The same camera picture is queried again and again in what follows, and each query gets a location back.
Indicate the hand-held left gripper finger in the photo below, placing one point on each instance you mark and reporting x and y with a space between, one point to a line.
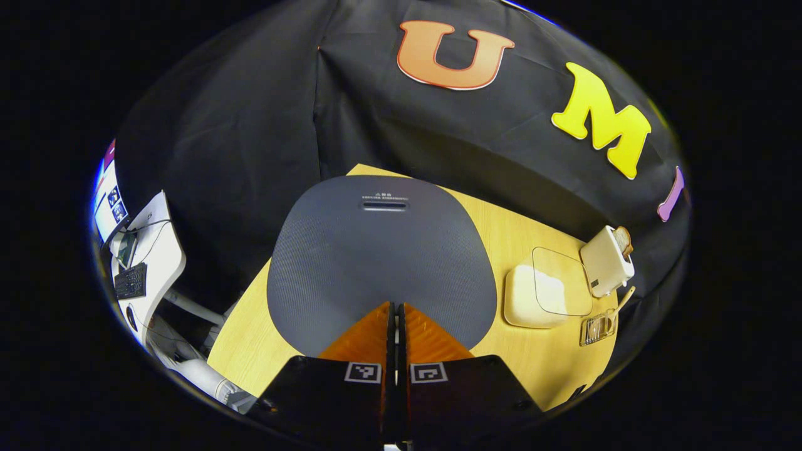
391 344
401 344

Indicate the grey rice cooker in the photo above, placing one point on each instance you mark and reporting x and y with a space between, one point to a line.
376 263

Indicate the clear plastic rice box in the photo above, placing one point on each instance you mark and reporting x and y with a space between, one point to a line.
573 282

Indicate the clear chopstick holder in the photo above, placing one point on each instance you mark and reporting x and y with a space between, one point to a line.
589 335

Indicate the wooden spoon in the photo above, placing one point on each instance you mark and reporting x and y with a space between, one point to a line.
620 304

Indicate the white toaster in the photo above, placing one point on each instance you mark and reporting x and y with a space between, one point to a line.
604 266

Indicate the brown bread slice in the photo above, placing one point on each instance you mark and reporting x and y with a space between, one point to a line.
623 240

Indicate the white side table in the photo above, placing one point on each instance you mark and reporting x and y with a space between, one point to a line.
160 250

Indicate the black computer mouse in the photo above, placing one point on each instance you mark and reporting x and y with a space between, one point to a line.
132 317

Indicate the black backdrop cloth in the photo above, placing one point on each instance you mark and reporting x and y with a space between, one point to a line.
250 125

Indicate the black keyboard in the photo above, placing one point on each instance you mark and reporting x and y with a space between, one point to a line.
130 282

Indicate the white monitor stand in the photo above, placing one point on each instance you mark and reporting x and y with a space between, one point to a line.
126 249

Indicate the computer monitor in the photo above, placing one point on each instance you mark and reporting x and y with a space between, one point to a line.
108 200

